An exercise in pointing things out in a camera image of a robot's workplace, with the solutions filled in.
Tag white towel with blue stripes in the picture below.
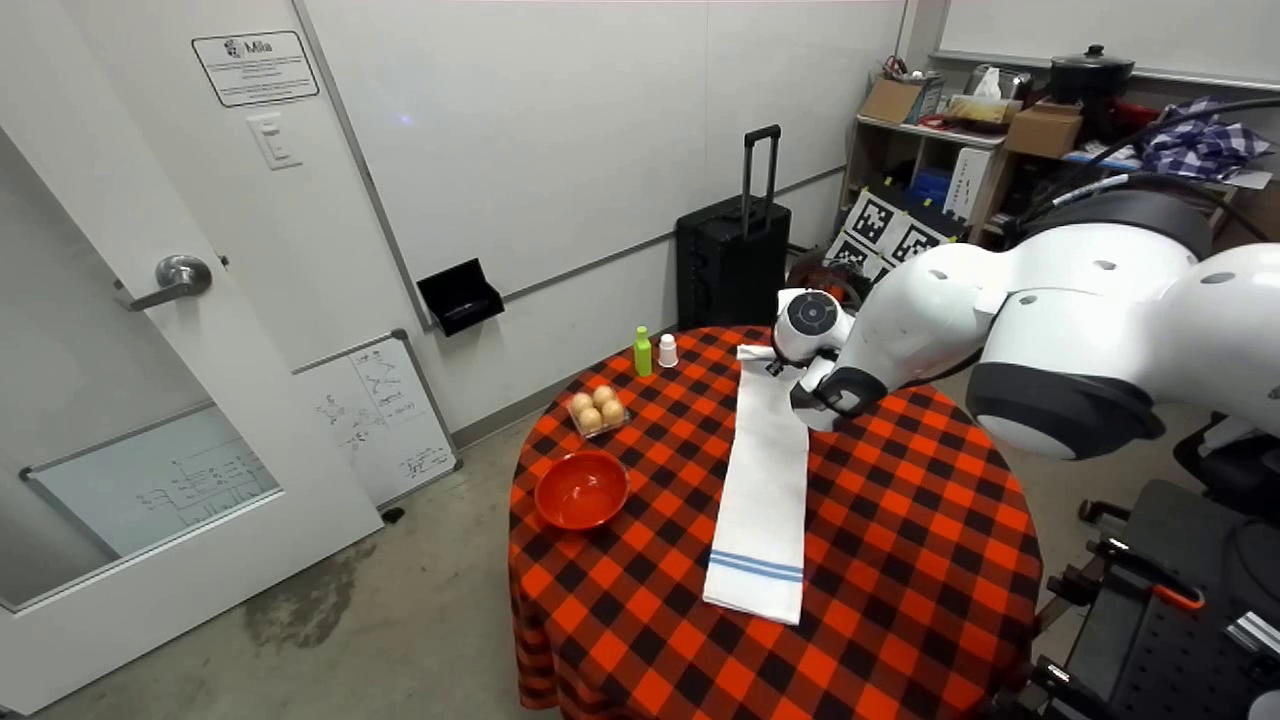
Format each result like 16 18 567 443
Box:
706 344 809 622

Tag orange black plaid tablecloth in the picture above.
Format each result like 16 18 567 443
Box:
508 329 1039 720

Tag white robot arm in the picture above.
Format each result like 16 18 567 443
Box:
772 218 1280 460

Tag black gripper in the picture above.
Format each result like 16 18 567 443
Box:
795 367 889 431

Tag green bottle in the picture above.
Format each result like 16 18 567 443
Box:
634 324 657 375

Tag white door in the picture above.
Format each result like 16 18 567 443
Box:
0 0 380 717

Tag black wall box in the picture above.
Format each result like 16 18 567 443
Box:
422 260 504 334

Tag black suitcase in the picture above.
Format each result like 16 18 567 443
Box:
677 183 794 329

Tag fiducial marker board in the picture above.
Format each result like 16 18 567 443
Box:
826 187 940 279

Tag small whiteboard on floor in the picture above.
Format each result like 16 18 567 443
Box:
295 330 457 504

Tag white small bottle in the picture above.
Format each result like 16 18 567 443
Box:
657 330 682 367

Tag black perforated mounting board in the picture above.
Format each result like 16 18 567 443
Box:
1025 474 1280 720

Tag black orange clamp near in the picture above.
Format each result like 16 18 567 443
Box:
1050 536 1207 614

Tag white wall sign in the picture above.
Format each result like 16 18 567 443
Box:
193 33 320 107

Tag wooden storage shelf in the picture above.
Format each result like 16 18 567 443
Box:
847 73 1278 255

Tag silver door handle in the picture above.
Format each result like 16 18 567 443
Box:
131 255 211 311

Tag red bowl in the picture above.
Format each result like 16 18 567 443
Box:
531 453 634 532

